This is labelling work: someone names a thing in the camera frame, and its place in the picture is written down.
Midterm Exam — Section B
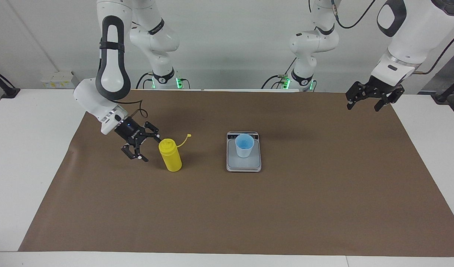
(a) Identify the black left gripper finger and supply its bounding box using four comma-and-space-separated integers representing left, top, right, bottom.
374, 86, 405, 112
346, 82, 368, 111

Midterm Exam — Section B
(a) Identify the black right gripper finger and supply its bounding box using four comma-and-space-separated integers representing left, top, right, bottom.
141, 121, 163, 144
121, 143, 150, 163

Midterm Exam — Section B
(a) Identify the yellow squeeze bottle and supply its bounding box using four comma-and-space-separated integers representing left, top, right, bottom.
158, 133, 192, 172

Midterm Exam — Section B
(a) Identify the light blue plastic cup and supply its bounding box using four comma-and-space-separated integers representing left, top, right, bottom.
235, 134, 255, 158

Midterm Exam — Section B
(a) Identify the silver digital kitchen scale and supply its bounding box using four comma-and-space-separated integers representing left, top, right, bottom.
226, 131, 262, 173

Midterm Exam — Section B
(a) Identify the black clamp stand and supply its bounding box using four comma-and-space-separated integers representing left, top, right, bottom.
0, 66, 21, 99
431, 74, 454, 103

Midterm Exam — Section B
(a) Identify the brown paper table mat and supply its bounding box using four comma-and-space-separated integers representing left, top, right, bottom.
18, 89, 454, 257

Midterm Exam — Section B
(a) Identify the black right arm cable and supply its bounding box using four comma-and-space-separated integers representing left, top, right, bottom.
112, 97, 148, 119

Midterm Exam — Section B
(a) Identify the black right base cable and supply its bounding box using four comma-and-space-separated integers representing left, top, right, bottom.
137, 72, 155, 89

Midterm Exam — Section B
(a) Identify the black base cable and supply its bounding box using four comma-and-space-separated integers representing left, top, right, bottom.
261, 57, 298, 89
137, 72, 155, 89

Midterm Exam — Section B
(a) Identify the black left arm shoulder cable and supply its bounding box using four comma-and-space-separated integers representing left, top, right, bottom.
308, 0, 376, 29

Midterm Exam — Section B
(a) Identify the black left arm wrist cable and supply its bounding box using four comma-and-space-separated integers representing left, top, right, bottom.
412, 19, 454, 73

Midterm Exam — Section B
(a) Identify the black left base cable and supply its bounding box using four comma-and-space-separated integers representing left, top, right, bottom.
261, 57, 298, 89

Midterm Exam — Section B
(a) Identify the white wall socket box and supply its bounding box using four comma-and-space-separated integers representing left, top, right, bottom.
40, 71, 76, 89

